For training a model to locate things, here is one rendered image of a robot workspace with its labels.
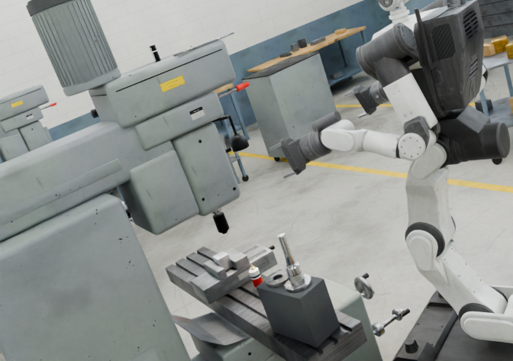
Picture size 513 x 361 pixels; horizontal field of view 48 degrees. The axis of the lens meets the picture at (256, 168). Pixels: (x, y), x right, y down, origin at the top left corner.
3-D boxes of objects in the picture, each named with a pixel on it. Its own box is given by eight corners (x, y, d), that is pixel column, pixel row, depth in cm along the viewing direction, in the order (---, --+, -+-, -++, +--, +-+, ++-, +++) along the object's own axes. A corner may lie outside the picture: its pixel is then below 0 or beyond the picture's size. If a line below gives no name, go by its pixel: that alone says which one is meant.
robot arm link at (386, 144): (373, 146, 183) (433, 159, 174) (360, 156, 175) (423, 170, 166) (376, 114, 179) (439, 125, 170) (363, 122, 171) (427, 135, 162)
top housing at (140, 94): (209, 82, 234) (195, 43, 230) (240, 79, 211) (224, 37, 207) (101, 128, 214) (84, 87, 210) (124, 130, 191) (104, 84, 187)
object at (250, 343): (288, 291, 267) (279, 269, 264) (334, 314, 237) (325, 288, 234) (196, 350, 246) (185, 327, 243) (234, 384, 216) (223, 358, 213)
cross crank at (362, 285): (365, 290, 276) (358, 269, 273) (382, 297, 266) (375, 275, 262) (340, 307, 269) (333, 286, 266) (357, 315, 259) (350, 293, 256)
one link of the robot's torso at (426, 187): (455, 242, 216) (472, 129, 193) (439, 268, 203) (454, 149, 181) (415, 230, 223) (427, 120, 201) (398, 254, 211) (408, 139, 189)
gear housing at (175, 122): (198, 114, 232) (189, 91, 229) (226, 115, 211) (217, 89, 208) (123, 149, 218) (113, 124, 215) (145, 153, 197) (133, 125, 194)
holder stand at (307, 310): (295, 312, 210) (278, 265, 204) (340, 326, 193) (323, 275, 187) (272, 332, 203) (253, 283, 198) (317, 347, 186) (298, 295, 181)
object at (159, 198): (176, 204, 231) (152, 144, 223) (202, 213, 210) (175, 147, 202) (133, 226, 223) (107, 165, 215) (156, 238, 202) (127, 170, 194)
